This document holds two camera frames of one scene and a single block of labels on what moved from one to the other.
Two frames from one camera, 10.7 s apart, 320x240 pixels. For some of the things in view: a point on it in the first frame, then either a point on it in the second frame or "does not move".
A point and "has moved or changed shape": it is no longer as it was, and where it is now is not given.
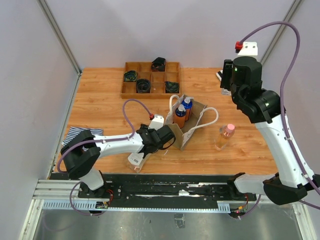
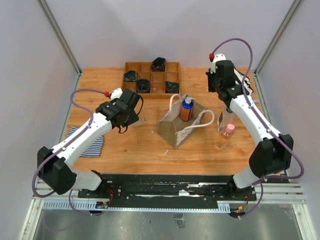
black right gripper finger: [226, 77] → [211, 84]
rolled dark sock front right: [172, 87] does not move
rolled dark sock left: [130, 76] does not move
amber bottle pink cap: [226, 132] does not move
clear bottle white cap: [136, 160] → [141, 120]
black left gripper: [144, 127] → [133, 118]
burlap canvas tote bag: [201, 116] has moved or changed shape
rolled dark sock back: [158, 65] does not move
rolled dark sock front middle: [143, 86] does not move
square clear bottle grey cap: [224, 92] has moved or changed shape
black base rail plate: [165, 191] does not move
